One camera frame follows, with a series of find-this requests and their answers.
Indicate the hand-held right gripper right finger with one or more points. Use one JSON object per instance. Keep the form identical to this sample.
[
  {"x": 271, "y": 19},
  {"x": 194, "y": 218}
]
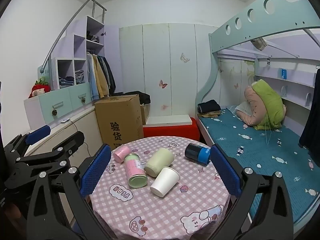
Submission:
[{"x": 226, "y": 172}]

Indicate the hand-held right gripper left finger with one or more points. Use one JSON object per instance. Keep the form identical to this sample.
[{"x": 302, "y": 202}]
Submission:
[{"x": 96, "y": 170}]

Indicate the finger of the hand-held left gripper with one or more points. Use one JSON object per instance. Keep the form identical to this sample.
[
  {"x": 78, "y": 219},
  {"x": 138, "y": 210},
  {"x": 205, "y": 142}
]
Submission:
[
  {"x": 73, "y": 141},
  {"x": 38, "y": 133}
]

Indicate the white paper cup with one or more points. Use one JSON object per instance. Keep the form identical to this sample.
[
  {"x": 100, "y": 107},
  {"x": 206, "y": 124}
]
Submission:
[{"x": 163, "y": 182}]

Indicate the plain pink cup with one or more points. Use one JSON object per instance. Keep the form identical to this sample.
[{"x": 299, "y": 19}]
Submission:
[{"x": 121, "y": 153}]

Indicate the dark blue cup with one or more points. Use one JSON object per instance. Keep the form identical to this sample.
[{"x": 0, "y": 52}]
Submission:
[{"x": 195, "y": 152}]

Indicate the pink and green printed cup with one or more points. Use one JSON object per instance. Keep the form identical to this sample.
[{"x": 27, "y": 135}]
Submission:
[{"x": 135, "y": 170}]

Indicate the light green cup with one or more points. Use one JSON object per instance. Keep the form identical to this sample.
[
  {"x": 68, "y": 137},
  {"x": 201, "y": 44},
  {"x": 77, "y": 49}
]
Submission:
[{"x": 158, "y": 162}]

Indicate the beige low cabinet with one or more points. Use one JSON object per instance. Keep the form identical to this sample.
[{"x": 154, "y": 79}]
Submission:
[{"x": 82, "y": 123}]

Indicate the small white device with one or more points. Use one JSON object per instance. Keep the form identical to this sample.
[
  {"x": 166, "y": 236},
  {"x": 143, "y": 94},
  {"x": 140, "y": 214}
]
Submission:
[{"x": 65, "y": 121}]

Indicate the teal printed bed sheet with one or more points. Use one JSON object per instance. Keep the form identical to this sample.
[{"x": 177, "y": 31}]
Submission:
[{"x": 250, "y": 155}]

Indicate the strawberry plush toy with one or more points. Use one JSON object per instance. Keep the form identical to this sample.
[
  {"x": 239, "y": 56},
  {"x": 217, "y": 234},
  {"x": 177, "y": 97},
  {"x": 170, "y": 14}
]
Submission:
[{"x": 40, "y": 88}]

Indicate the large cardboard box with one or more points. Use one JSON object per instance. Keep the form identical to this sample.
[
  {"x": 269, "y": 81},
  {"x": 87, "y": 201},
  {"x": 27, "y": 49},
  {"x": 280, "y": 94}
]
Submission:
[{"x": 117, "y": 120}]

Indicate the folded dark blue clothes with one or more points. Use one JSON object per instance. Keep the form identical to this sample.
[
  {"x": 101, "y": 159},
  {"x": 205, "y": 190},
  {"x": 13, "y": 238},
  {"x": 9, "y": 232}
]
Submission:
[{"x": 66, "y": 81}]

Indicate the folded tan clothes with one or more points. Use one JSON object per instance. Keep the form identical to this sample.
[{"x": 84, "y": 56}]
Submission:
[{"x": 211, "y": 115}]

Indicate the round table with checkered cloth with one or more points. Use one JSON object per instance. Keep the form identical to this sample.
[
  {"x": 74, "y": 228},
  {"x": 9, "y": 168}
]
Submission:
[{"x": 175, "y": 210}]

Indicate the light blue hanging shirt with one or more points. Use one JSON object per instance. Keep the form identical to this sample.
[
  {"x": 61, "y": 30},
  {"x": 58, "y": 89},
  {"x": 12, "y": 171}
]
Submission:
[{"x": 92, "y": 80}]

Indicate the folded grey jeans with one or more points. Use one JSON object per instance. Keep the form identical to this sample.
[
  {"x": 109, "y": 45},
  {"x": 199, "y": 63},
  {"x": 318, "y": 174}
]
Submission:
[{"x": 79, "y": 76}]

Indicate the yellow hanging jacket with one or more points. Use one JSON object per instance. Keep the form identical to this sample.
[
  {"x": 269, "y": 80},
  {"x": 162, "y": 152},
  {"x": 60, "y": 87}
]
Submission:
[{"x": 101, "y": 80}]

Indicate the pink quilt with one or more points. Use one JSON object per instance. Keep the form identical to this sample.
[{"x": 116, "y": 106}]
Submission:
[{"x": 252, "y": 110}]

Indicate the red storage bench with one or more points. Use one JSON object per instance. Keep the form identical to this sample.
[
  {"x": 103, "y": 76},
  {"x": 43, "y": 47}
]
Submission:
[{"x": 170, "y": 132}]

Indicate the folded black clothes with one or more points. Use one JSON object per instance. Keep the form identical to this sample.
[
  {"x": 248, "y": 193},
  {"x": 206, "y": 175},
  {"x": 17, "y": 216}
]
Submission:
[{"x": 208, "y": 105}]

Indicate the dark hanging jacket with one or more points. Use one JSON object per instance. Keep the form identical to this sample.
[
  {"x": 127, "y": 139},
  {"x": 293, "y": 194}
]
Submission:
[{"x": 110, "y": 75}]

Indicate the white board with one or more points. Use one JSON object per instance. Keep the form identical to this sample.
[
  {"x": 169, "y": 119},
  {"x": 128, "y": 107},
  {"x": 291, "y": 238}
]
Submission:
[{"x": 167, "y": 120}]

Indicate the green quilt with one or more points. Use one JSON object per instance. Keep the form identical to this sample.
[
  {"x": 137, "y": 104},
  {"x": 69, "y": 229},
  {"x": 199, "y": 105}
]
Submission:
[{"x": 270, "y": 102}]

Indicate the black cloth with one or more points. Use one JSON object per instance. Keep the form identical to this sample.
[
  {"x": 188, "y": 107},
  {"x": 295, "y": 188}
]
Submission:
[{"x": 143, "y": 97}]

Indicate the purple stair cabinet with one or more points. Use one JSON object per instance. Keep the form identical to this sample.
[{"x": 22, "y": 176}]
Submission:
[{"x": 77, "y": 47}]

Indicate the dark hanging garment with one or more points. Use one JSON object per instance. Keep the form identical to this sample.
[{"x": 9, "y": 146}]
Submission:
[{"x": 311, "y": 115}]

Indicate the folded dark clothes pile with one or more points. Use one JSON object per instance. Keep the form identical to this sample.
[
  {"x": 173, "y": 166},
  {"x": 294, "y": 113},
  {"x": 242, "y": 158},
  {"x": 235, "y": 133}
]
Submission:
[{"x": 93, "y": 38}]

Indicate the grey metal handrail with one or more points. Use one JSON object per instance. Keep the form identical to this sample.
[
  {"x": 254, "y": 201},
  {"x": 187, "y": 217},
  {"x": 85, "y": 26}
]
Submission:
[{"x": 67, "y": 27}]

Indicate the small blue box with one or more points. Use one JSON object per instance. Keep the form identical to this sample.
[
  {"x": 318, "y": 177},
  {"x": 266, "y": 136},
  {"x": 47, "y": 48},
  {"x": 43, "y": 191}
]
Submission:
[{"x": 283, "y": 73}]

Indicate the white wardrobe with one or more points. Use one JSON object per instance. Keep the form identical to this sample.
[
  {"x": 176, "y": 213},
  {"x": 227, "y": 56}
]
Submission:
[{"x": 155, "y": 55}]

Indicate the butterfly wall sticker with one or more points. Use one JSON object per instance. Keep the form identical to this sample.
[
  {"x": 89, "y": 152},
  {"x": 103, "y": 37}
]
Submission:
[
  {"x": 184, "y": 58},
  {"x": 163, "y": 83},
  {"x": 164, "y": 107}
]

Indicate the teal bunk bed frame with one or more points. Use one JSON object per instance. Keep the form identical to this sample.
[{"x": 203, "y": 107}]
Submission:
[{"x": 275, "y": 20}]

